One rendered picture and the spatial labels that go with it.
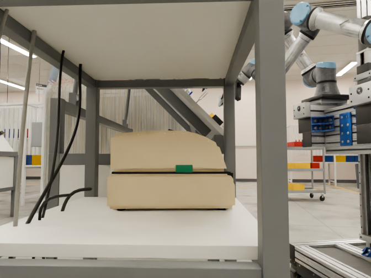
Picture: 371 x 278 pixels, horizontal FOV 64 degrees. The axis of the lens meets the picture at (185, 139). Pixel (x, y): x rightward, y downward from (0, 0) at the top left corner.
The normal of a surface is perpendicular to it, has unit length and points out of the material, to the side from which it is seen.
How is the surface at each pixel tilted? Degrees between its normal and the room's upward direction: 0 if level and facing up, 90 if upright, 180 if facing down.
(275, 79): 90
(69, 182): 90
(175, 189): 90
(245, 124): 90
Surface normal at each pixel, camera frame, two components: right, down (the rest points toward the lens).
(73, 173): -0.04, -0.07
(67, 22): 0.00, 1.00
